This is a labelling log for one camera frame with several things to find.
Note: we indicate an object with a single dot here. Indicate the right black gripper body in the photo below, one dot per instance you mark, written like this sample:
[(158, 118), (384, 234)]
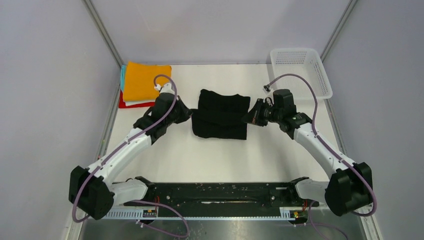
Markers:
[(265, 113)]

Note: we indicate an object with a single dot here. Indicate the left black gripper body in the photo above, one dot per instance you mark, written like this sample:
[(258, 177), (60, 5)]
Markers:
[(179, 114)]

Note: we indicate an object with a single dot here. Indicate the black t shirt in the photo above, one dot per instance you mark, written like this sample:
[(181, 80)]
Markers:
[(220, 116)]

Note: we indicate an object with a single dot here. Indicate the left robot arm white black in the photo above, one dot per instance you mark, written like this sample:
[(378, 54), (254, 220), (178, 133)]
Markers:
[(93, 190)]

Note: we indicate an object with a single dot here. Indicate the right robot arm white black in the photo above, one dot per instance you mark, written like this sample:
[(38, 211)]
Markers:
[(349, 187)]

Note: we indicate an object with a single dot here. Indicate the folded orange t shirt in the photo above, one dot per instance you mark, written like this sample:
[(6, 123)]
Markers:
[(139, 83)]

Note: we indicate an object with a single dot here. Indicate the folded white t shirt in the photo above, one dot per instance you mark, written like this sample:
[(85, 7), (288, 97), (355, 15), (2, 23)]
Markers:
[(139, 102)]

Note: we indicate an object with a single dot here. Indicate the folded red t shirt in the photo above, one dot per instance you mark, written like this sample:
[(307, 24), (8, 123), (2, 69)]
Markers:
[(132, 105)]

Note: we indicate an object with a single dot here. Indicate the folded cyan t shirt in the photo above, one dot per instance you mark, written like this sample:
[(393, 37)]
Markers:
[(122, 77)]

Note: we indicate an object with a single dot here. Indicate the white plastic basket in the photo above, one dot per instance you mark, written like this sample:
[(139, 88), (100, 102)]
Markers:
[(305, 62)]

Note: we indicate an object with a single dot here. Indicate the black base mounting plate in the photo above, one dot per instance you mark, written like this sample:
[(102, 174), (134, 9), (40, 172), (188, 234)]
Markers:
[(231, 199)]

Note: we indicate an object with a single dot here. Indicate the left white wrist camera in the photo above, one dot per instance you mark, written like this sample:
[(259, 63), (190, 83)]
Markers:
[(166, 88)]

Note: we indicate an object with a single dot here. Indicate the white slotted cable duct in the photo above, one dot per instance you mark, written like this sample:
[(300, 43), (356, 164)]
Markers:
[(143, 213)]

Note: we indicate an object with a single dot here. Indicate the aluminium frame rail left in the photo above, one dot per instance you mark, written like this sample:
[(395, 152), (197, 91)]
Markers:
[(97, 20)]

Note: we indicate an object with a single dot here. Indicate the aluminium frame rail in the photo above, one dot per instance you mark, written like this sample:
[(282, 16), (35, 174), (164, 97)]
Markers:
[(97, 20), (338, 29)]

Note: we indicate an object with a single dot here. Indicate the aluminium frame rail right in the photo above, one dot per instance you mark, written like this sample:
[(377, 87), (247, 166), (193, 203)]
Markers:
[(338, 29)]

